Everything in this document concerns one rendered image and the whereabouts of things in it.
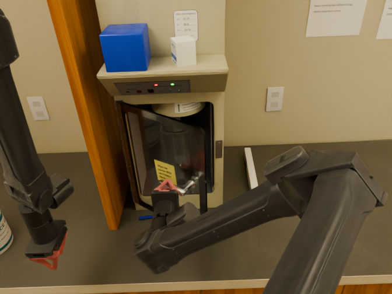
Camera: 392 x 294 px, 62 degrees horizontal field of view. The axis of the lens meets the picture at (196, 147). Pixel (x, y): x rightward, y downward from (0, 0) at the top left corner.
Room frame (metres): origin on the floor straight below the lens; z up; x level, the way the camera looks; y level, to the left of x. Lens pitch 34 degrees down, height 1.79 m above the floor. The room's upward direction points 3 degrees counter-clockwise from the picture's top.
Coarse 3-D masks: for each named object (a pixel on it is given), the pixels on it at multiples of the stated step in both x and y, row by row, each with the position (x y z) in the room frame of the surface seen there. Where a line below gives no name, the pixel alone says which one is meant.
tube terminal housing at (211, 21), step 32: (96, 0) 0.86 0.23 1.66; (128, 0) 0.86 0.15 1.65; (160, 0) 0.86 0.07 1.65; (192, 0) 0.86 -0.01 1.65; (224, 0) 0.86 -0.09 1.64; (160, 32) 0.86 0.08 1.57; (224, 32) 0.86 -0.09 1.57; (128, 96) 0.86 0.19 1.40; (160, 96) 0.86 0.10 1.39; (192, 96) 0.86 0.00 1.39
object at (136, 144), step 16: (128, 112) 0.82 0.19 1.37; (144, 112) 0.78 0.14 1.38; (128, 128) 0.83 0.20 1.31; (144, 128) 0.79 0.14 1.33; (160, 128) 0.75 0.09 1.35; (176, 128) 0.72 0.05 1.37; (192, 128) 0.69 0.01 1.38; (128, 144) 0.84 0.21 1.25; (144, 144) 0.79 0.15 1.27; (160, 144) 0.76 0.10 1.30; (176, 144) 0.72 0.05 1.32; (192, 144) 0.69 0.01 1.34; (144, 160) 0.80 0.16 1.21; (160, 160) 0.76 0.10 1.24; (176, 160) 0.72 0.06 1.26; (192, 160) 0.69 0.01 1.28; (144, 176) 0.81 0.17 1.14; (176, 176) 0.73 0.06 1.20; (192, 176) 0.69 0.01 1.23; (144, 192) 0.82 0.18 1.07; (192, 192) 0.69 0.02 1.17
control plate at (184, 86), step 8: (176, 80) 0.77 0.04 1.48; (184, 80) 0.77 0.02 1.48; (120, 88) 0.79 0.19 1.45; (128, 88) 0.79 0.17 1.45; (136, 88) 0.80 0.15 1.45; (144, 88) 0.80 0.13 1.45; (152, 88) 0.80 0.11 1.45; (160, 88) 0.80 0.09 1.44; (168, 88) 0.80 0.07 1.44; (176, 88) 0.80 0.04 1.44; (184, 88) 0.80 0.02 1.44
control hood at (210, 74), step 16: (160, 64) 0.80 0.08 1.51; (208, 64) 0.78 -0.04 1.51; (224, 64) 0.78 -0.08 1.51; (112, 80) 0.76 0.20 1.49; (128, 80) 0.76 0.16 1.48; (144, 80) 0.76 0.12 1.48; (160, 80) 0.77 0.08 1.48; (192, 80) 0.77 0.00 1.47; (208, 80) 0.77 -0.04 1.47; (224, 80) 0.78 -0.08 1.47
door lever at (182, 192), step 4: (160, 180) 0.70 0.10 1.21; (168, 184) 0.69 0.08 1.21; (188, 184) 0.68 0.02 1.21; (192, 184) 0.69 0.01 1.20; (168, 188) 0.68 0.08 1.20; (180, 188) 0.67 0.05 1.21; (184, 188) 0.67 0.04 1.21; (188, 188) 0.67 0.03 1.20; (180, 192) 0.65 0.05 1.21; (184, 192) 0.65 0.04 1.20
